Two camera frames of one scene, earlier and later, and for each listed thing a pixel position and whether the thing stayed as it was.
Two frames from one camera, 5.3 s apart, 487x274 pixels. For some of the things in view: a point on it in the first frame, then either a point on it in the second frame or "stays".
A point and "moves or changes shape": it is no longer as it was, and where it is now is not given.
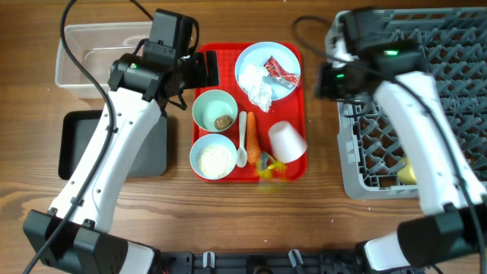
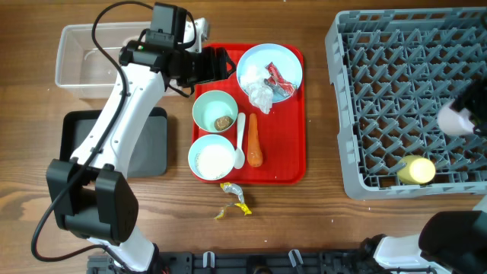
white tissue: x=252 y=79 stays
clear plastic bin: x=96 y=46 stays
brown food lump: x=222 y=122 stays
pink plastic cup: x=288 y=145 to x=454 y=122
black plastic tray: x=76 y=129 stays
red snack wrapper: x=278 y=75 moves or changes shape
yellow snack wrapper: x=266 y=174 to x=229 y=187
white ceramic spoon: x=241 y=160 stays
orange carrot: x=253 y=151 stays
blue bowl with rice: x=213 y=157 stays
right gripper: x=323 y=87 to x=469 y=97
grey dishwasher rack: x=454 y=42 stays
